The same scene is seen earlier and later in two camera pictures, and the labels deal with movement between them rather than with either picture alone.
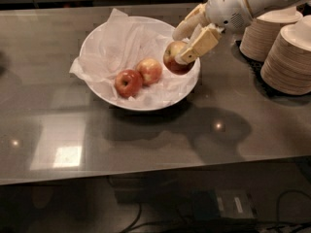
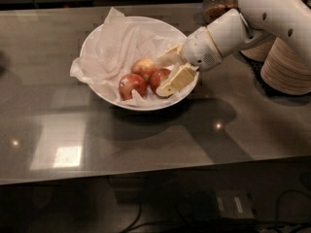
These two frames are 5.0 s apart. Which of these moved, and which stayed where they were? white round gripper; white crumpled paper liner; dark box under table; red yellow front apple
Moved: red yellow front apple; white round gripper
Stayed: white crumpled paper liner; dark box under table
